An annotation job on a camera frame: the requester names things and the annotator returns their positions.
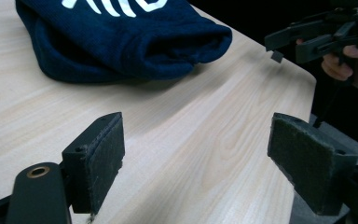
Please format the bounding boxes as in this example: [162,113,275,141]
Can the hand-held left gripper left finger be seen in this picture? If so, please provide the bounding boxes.
[62,111,126,216]

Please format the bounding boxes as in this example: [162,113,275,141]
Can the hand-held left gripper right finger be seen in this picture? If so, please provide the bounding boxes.
[267,112,358,217]

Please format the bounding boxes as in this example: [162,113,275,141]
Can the navy garment with white print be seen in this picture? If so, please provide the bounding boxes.
[14,0,233,84]

